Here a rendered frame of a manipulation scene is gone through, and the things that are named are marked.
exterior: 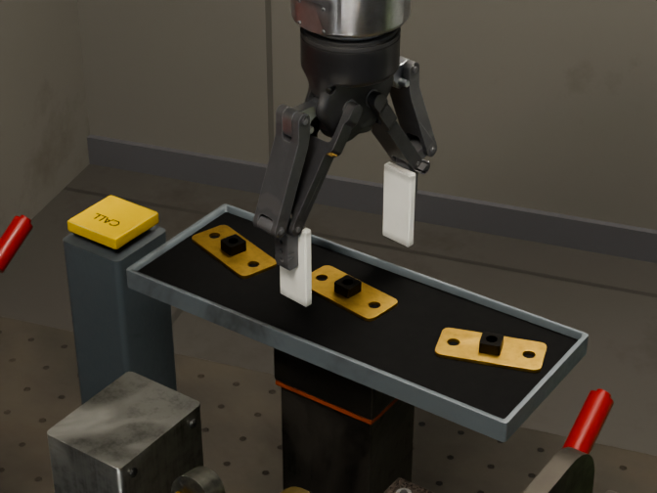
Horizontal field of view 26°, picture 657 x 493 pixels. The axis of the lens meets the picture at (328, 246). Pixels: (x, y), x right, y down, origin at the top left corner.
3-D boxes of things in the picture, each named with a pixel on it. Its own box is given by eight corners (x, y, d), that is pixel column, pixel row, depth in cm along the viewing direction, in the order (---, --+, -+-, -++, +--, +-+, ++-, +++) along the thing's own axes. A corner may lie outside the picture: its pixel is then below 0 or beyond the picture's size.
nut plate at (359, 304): (295, 284, 120) (295, 272, 120) (327, 266, 123) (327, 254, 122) (370, 323, 115) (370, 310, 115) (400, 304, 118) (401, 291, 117)
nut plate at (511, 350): (433, 356, 111) (433, 343, 111) (443, 329, 115) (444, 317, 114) (540, 374, 109) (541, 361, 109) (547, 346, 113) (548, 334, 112)
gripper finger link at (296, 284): (312, 229, 110) (305, 233, 109) (312, 304, 113) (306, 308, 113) (284, 215, 111) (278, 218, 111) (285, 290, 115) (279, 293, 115)
